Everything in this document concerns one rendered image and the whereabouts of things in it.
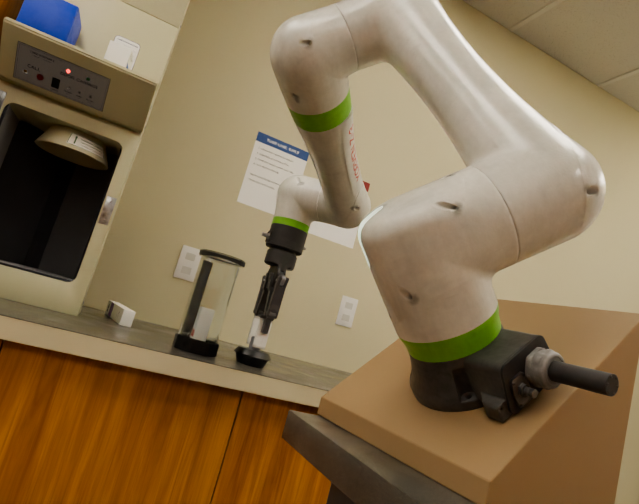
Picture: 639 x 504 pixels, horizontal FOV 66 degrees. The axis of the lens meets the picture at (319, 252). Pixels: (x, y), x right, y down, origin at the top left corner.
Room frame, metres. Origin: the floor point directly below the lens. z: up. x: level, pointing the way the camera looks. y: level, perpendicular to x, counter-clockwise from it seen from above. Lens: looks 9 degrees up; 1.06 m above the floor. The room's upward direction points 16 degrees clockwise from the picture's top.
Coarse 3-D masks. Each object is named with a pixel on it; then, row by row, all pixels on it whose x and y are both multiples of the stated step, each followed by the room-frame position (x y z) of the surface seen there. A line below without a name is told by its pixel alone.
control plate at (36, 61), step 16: (32, 48) 1.00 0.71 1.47; (16, 64) 1.03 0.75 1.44; (32, 64) 1.03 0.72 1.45; (48, 64) 1.03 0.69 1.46; (64, 64) 1.03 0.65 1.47; (32, 80) 1.05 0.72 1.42; (48, 80) 1.05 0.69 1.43; (64, 80) 1.06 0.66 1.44; (80, 80) 1.06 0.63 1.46; (96, 80) 1.06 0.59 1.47; (64, 96) 1.08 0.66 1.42; (80, 96) 1.09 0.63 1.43; (96, 96) 1.09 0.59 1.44
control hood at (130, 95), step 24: (24, 24) 0.97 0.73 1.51; (0, 48) 1.00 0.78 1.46; (48, 48) 1.00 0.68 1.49; (72, 48) 1.01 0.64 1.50; (0, 72) 1.04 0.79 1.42; (96, 72) 1.05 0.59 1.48; (120, 72) 1.05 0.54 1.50; (48, 96) 1.09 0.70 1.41; (120, 96) 1.09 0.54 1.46; (144, 96) 1.09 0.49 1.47; (120, 120) 1.13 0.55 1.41; (144, 120) 1.14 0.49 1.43
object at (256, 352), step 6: (252, 336) 1.17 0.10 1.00; (252, 342) 1.17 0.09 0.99; (240, 348) 1.15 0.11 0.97; (246, 348) 1.15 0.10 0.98; (252, 348) 1.17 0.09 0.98; (258, 348) 1.17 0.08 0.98; (240, 354) 1.15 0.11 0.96; (246, 354) 1.14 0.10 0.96; (252, 354) 1.14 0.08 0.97; (258, 354) 1.14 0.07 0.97; (264, 354) 1.15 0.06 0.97; (240, 360) 1.15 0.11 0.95; (246, 360) 1.14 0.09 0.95; (252, 360) 1.14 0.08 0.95; (258, 360) 1.15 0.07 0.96; (264, 360) 1.16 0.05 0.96; (270, 360) 1.17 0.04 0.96; (252, 366) 1.15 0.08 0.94; (258, 366) 1.15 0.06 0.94
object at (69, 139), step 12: (48, 132) 1.16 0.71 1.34; (60, 132) 1.15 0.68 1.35; (72, 132) 1.15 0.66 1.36; (36, 144) 1.20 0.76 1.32; (48, 144) 1.23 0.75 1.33; (60, 144) 1.14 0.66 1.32; (72, 144) 1.15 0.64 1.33; (84, 144) 1.16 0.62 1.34; (96, 144) 1.19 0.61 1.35; (60, 156) 1.28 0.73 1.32; (72, 156) 1.29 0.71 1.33; (84, 156) 1.29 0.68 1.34; (96, 156) 1.19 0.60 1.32; (96, 168) 1.30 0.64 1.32
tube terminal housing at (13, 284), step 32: (96, 0) 1.11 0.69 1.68; (96, 32) 1.12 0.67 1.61; (128, 32) 1.14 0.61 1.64; (160, 32) 1.17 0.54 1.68; (160, 64) 1.18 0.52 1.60; (32, 96) 1.09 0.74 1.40; (96, 128) 1.14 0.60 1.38; (128, 128) 1.17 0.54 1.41; (128, 160) 1.18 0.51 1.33; (96, 224) 1.17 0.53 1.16; (96, 256) 1.18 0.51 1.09; (0, 288) 1.12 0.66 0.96; (32, 288) 1.14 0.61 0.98; (64, 288) 1.16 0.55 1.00
